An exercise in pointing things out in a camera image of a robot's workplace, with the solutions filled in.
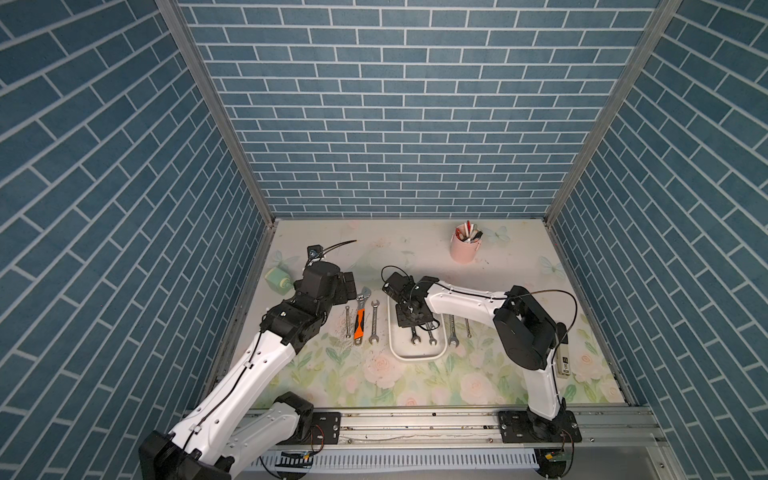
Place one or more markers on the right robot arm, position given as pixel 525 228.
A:
pixel 529 335

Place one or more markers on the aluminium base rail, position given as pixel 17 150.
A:
pixel 294 442

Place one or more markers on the large silver open-end wrench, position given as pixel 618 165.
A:
pixel 452 333

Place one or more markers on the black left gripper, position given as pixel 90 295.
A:
pixel 342 294

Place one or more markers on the thin silver combination wrench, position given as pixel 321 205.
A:
pixel 348 327

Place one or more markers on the pink pen cup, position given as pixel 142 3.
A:
pixel 465 242

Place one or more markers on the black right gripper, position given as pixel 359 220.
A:
pixel 401 322

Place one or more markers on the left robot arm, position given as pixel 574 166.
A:
pixel 240 384

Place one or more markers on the white plastic storage box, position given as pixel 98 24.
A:
pixel 401 346

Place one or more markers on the orange handled adjustable wrench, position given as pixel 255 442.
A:
pixel 362 298

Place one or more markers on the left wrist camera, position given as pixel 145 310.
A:
pixel 314 253

